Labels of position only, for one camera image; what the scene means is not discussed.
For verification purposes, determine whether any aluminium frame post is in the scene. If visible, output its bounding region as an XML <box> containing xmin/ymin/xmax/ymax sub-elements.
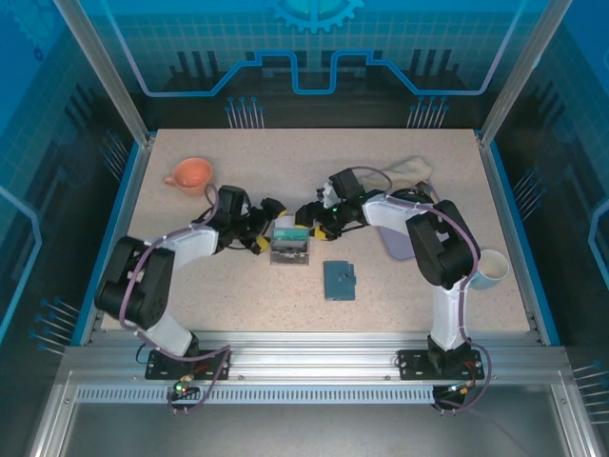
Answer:
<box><xmin>478</xmin><ymin>0</ymin><xmax>572</xmax><ymax>148</ymax></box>
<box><xmin>52</xmin><ymin>0</ymin><xmax>156</xmax><ymax>148</ymax></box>

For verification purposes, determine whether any light blue mug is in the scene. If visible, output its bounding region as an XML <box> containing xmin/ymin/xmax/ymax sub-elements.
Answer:
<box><xmin>468</xmin><ymin>248</ymin><xmax>510</xmax><ymax>291</ymax></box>

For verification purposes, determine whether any aluminium frame rail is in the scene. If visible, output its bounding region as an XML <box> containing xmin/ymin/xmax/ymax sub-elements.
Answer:
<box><xmin>61</xmin><ymin>330</ymin><xmax>570</xmax><ymax>382</ymax></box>

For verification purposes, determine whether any beige folded cloth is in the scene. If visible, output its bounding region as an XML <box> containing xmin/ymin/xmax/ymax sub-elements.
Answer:
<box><xmin>365</xmin><ymin>155</ymin><xmax>435</xmax><ymax>191</ymax></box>

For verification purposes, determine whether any grey metal base panel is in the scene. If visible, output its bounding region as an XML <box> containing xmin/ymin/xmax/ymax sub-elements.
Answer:
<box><xmin>56</xmin><ymin>403</ymin><xmax>572</xmax><ymax>457</ymax></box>

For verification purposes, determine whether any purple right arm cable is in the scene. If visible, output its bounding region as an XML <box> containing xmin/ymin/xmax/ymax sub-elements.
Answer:
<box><xmin>349</xmin><ymin>165</ymin><xmax>492</xmax><ymax>411</ymax></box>

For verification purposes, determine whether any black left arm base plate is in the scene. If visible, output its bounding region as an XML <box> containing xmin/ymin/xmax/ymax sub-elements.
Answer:
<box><xmin>145</xmin><ymin>348</ymin><xmax>233</xmax><ymax>381</ymax></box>

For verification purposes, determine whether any black VIP card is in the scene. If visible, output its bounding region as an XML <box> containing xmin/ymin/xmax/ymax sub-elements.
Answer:
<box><xmin>271</xmin><ymin>239</ymin><xmax>309</xmax><ymax>262</ymax></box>

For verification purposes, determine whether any slotted cable duct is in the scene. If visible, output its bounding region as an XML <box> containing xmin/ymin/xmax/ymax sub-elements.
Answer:
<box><xmin>75</xmin><ymin>386</ymin><xmax>437</xmax><ymax>405</ymax></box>

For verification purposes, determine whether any aluminium table edge rail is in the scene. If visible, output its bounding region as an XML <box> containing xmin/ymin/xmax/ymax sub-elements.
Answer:
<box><xmin>475</xmin><ymin>130</ymin><xmax>546</xmax><ymax>347</ymax></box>
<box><xmin>78</xmin><ymin>132</ymin><xmax>157</xmax><ymax>347</ymax></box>

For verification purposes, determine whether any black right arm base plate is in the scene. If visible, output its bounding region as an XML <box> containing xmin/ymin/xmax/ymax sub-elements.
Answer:
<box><xmin>397</xmin><ymin>348</ymin><xmax>482</xmax><ymax>381</ymax></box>

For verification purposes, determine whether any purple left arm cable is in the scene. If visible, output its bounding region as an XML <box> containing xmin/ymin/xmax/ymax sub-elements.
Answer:
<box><xmin>119</xmin><ymin>184</ymin><xmax>233</xmax><ymax>416</ymax></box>

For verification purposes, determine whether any clear acrylic card box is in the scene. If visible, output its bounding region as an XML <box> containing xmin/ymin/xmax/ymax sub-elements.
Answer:
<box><xmin>269</xmin><ymin>222</ymin><xmax>312</xmax><ymax>267</ymax></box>

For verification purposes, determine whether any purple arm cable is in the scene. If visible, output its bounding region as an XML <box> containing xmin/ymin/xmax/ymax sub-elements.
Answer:
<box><xmin>349</xmin><ymin>165</ymin><xmax>492</xmax><ymax>411</ymax></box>
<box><xmin>119</xmin><ymin>184</ymin><xmax>233</xmax><ymax>416</ymax></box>

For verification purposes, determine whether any orange cup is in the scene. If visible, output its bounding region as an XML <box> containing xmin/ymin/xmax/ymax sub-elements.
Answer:
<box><xmin>163</xmin><ymin>158</ymin><xmax>214</xmax><ymax>198</ymax></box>

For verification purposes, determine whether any small LED circuit board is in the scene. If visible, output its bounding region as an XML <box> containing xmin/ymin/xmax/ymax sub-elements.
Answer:
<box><xmin>444</xmin><ymin>380</ymin><xmax>478</xmax><ymax>399</ymax></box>
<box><xmin>171</xmin><ymin>377</ymin><xmax>199</xmax><ymax>400</ymax></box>

